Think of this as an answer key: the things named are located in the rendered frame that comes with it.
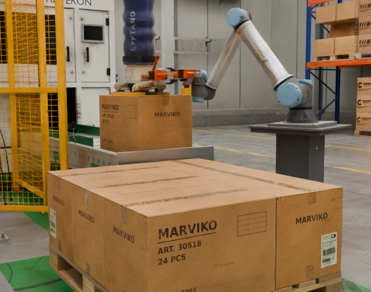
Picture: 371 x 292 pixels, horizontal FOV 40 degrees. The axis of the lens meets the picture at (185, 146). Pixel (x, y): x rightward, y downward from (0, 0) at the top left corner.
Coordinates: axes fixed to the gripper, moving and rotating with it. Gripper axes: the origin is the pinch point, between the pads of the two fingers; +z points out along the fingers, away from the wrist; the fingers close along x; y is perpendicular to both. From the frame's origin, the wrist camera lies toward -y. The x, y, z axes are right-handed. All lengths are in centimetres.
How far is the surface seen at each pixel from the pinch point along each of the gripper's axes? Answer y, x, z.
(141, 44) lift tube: 18.0, 20.3, 3.8
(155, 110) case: -4.6, -22.3, 4.8
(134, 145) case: 1.3, -44.1, 16.6
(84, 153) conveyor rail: 47, -54, 33
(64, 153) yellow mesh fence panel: 65, -56, 41
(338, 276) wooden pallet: -136, -92, -20
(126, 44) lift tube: 25.5, 20.8, 10.9
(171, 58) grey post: 273, 28, -166
